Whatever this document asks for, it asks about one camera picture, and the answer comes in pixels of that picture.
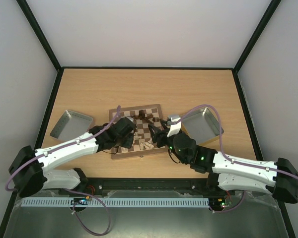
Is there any light blue slotted cable duct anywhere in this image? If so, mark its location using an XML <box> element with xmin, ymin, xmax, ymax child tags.
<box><xmin>21</xmin><ymin>197</ymin><xmax>209</xmax><ymax>208</ymax></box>

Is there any pile of white chess pieces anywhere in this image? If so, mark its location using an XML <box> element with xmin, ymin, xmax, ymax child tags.
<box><xmin>133</xmin><ymin>132</ymin><xmax>154</xmax><ymax>151</ymax></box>

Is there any metal tray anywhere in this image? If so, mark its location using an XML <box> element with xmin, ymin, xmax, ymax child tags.
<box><xmin>181</xmin><ymin>107</ymin><xmax>224</xmax><ymax>146</ymax></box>
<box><xmin>50</xmin><ymin>110</ymin><xmax>93</xmax><ymax>141</ymax></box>

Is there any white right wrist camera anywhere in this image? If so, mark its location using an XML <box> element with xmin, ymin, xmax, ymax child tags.
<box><xmin>167</xmin><ymin>115</ymin><xmax>181</xmax><ymax>137</ymax></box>

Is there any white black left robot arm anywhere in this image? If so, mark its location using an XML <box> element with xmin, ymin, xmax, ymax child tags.
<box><xmin>8</xmin><ymin>117</ymin><xmax>136</xmax><ymax>197</ymax></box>

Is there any wooden folding chess board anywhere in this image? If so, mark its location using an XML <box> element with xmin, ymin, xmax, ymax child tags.
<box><xmin>110</xmin><ymin>104</ymin><xmax>168</xmax><ymax>160</ymax></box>

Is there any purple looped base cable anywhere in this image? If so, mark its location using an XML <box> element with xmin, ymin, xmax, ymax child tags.
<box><xmin>71</xmin><ymin>191</ymin><xmax>113</xmax><ymax>236</ymax></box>

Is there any black cage frame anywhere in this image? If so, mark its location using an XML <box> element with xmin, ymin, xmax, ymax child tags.
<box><xmin>0</xmin><ymin>0</ymin><xmax>296</xmax><ymax>238</ymax></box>

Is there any right metal tray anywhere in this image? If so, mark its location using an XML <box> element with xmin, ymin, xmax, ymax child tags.
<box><xmin>181</xmin><ymin>107</ymin><xmax>224</xmax><ymax>146</ymax></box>

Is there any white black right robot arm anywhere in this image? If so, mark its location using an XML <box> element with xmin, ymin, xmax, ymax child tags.
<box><xmin>149</xmin><ymin>124</ymin><xmax>298</xmax><ymax>204</ymax></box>

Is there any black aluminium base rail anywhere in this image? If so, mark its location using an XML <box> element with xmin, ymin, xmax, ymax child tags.
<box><xmin>57</xmin><ymin>177</ymin><xmax>279</xmax><ymax>196</ymax></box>

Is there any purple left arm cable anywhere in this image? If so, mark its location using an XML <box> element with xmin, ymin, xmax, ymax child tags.
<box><xmin>5</xmin><ymin>105</ymin><xmax>122</xmax><ymax>191</ymax></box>

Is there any pile of dark chess pieces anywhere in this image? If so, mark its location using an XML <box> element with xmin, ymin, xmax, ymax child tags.
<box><xmin>131</xmin><ymin>110</ymin><xmax>162</xmax><ymax>125</ymax></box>

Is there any left metal tray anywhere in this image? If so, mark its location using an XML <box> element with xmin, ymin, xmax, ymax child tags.
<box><xmin>50</xmin><ymin>110</ymin><xmax>93</xmax><ymax>141</ymax></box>

